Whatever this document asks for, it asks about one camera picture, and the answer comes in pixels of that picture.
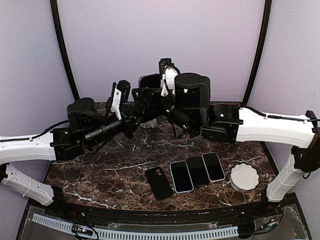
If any black smartphone bottom stack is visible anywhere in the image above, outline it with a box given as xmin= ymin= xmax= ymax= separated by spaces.
xmin=138 ymin=73 xmax=161 ymax=88

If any white scalloped dish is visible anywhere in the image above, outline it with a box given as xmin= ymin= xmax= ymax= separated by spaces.
xmin=229 ymin=163 xmax=260 ymax=193

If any white floral mug yellow inside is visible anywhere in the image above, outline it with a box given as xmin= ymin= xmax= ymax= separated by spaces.
xmin=140 ymin=119 xmax=158 ymax=129

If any black front table rail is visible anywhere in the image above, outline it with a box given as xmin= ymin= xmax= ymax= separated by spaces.
xmin=23 ymin=193 xmax=301 ymax=226

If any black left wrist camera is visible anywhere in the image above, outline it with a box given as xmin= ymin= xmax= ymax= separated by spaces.
xmin=105 ymin=80 xmax=131 ymax=120

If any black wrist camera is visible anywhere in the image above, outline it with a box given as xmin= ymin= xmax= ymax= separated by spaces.
xmin=158 ymin=57 xmax=180 ymax=97
xmin=105 ymin=80 xmax=131 ymax=120

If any black corner post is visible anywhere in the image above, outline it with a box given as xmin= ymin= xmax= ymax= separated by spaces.
xmin=50 ymin=0 xmax=80 ymax=101
xmin=241 ymin=0 xmax=272 ymax=106

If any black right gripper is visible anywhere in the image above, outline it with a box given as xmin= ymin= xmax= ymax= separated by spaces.
xmin=132 ymin=86 xmax=196 ymax=134

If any white slotted cable duct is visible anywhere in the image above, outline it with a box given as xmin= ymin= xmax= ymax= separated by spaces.
xmin=31 ymin=213 xmax=239 ymax=240

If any purple-edged black smartphone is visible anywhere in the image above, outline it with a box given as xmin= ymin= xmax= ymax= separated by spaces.
xmin=186 ymin=156 xmax=210 ymax=187

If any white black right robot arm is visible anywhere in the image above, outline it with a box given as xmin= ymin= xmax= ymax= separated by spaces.
xmin=132 ymin=73 xmax=320 ymax=217

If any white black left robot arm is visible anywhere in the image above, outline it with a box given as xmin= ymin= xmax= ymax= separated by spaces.
xmin=0 ymin=97 xmax=141 ymax=218

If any black left corner post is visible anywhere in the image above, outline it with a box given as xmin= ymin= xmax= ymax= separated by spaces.
xmin=50 ymin=0 xmax=80 ymax=101

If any light blue phone case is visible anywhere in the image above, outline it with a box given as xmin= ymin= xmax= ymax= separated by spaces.
xmin=169 ymin=160 xmax=195 ymax=194

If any pink phone case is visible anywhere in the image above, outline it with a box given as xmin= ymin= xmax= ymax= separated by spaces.
xmin=201 ymin=152 xmax=226 ymax=183

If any black phone case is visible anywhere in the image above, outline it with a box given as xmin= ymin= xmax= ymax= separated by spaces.
xmin=145 ymin=166 xmax=174 ymax=201

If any black right corner post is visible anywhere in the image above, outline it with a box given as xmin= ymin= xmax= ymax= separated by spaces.
xmin=241 ymin=0 xmax=272 ymax=106

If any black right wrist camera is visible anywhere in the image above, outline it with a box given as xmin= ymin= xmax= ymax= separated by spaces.
xmin=158 ymin=57 xmax=180 ymax=97

